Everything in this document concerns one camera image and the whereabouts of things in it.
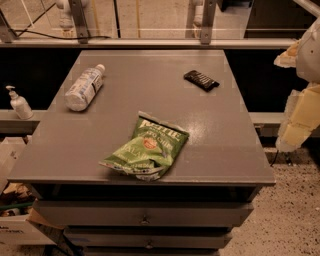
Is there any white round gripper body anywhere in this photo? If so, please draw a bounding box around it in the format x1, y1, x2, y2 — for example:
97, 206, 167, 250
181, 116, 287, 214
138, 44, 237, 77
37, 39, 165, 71
296, 17, 320, 83

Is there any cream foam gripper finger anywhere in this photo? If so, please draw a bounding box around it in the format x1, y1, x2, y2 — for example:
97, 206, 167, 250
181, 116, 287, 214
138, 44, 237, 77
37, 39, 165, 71
276, 83, 320, 152
274, 41, 300, 68

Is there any black rxbar chocolate bar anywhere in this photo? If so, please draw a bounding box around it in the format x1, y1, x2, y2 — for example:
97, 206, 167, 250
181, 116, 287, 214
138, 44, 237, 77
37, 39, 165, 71
183, 70, 219, 92

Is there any clear plastic water bottle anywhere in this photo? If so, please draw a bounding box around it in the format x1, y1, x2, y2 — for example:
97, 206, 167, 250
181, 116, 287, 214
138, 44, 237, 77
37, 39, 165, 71
65, 64, 105, 111

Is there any white pump dispenser bottle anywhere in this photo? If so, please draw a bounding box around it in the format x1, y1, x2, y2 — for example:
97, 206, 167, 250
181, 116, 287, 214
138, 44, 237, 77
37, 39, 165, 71
6, 85, 33, 120

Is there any grey drawer cabinet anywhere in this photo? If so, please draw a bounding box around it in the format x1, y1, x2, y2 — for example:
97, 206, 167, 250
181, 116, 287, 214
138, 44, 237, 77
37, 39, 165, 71
9, 50, 275, 256

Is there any green kettle chips bag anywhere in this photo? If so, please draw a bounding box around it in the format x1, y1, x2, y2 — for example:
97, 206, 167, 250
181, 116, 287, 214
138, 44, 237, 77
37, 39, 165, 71
99, 112, 189, 181

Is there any white cardboard box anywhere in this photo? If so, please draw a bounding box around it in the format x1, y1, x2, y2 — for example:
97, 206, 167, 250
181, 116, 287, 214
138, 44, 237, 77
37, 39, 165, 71
0, 137, 55, 245

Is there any metal railing frame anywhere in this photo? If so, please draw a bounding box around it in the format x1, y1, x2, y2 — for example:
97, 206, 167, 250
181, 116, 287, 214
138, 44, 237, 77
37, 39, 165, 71
0, 0, 295, 49

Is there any black cable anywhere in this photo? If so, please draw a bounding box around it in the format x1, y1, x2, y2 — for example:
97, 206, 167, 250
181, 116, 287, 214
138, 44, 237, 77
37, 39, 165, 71
9, 2, 113, 41

